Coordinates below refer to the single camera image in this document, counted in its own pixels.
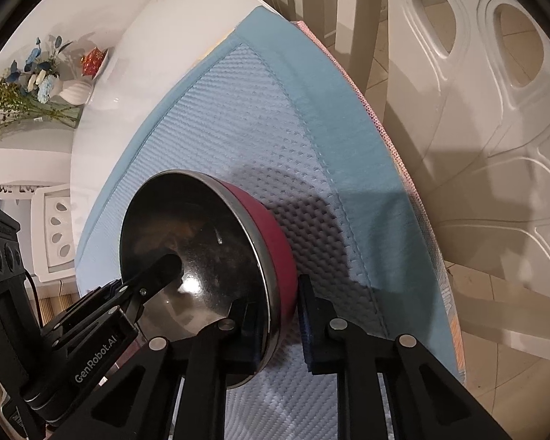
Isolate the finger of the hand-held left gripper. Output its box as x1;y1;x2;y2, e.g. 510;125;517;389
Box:
85;279;124;305
118;254;183;326

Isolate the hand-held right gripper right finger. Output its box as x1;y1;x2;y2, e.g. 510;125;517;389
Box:
298;274;509;440

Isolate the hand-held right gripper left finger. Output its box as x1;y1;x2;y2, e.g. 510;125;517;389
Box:
64;300;269;440

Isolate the magenta steel bowl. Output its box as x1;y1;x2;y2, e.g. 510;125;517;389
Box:
119;169;300;389

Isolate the white dining chair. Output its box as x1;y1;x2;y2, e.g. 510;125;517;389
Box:
31;186;78;281
284;0;390;97
380;0;550;344

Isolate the patterned white cushion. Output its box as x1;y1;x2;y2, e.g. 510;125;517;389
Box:
0;182;72;202

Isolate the pink woven placemat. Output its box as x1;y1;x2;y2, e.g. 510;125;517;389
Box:
291;21;468;386

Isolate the blue table mat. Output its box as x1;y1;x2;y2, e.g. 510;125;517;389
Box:
76;5;467;440

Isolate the glass vase with green stems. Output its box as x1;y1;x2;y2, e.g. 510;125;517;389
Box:
0;73;81;143

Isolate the white vase with blue flowers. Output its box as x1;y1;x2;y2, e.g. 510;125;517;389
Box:
7;34;97;107

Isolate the red lidded teacup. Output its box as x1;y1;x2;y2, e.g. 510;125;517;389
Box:
80;46;111;78

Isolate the black cable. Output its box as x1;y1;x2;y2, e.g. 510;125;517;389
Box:
25;269;42;326

